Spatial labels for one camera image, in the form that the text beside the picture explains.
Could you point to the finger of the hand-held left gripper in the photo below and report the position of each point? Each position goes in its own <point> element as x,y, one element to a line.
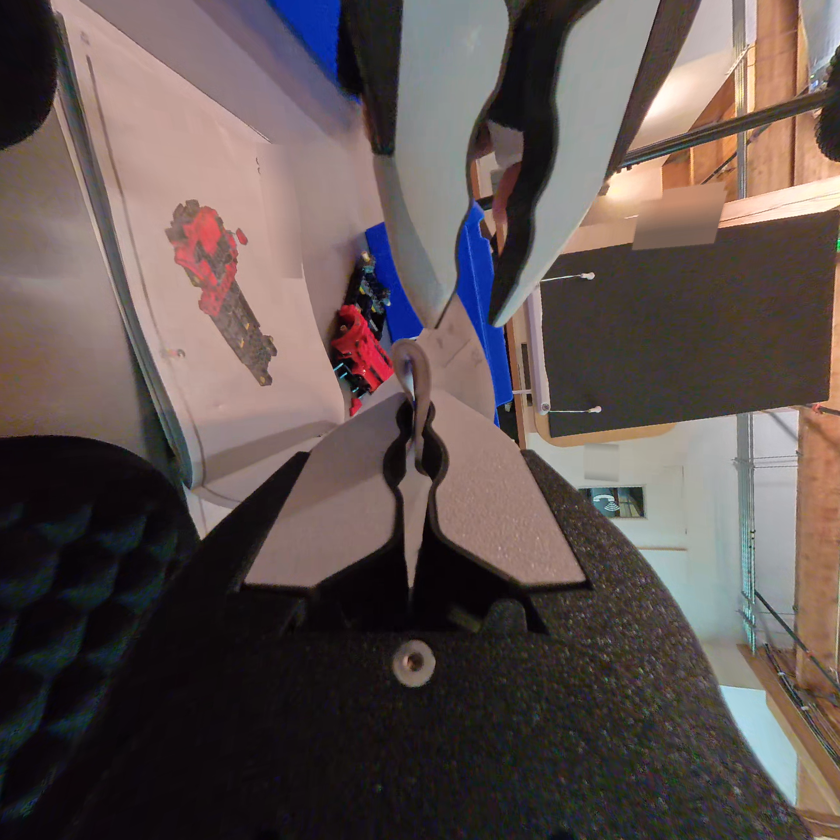
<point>591,105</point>
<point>433,131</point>

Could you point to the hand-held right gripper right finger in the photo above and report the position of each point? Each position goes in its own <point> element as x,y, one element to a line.
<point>505,519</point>

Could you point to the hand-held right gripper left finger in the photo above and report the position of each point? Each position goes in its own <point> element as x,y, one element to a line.
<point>328,512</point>

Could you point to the blue plastic bin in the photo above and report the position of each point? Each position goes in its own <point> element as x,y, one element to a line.
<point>309,33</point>
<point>479,289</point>

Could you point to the red and black lego car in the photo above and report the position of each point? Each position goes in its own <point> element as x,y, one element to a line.
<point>357,341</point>

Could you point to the lego instruction booklet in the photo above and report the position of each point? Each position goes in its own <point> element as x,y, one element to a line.
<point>171,158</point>

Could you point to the person's left hand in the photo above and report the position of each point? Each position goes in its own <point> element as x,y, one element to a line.
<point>505,184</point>

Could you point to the black pole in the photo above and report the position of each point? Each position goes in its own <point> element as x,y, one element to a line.
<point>735,125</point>

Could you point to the black round disc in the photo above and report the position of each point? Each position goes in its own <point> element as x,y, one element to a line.
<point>830,118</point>

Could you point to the black quilted pad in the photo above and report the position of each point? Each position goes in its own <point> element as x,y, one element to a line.
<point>20,66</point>
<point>79,617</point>

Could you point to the framed wall sign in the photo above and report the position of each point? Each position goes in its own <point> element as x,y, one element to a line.
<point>614,502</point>

